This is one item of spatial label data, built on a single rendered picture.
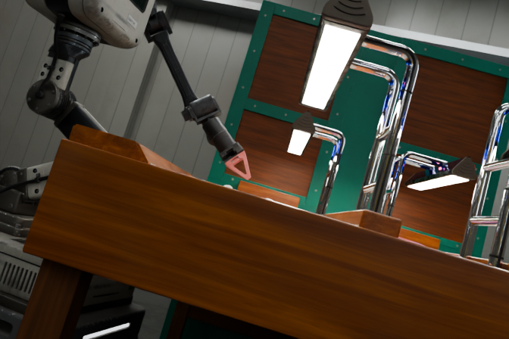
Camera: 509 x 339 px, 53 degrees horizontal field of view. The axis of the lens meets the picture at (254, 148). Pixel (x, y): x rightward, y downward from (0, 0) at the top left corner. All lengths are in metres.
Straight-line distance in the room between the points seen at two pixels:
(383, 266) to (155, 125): 3.93
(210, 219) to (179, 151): 3.72
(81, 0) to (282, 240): 1.06
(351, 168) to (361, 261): 1.89
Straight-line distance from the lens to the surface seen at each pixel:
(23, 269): 1.40
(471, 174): 1.87
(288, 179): 2.54
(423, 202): 2.64
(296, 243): 0.68
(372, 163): 1.16
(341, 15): 0.83
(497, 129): 1.26
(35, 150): 5.05
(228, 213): 0.68
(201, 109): 1.51
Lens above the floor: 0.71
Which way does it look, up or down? 7 degrees up
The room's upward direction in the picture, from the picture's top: 17 degrees clockwise
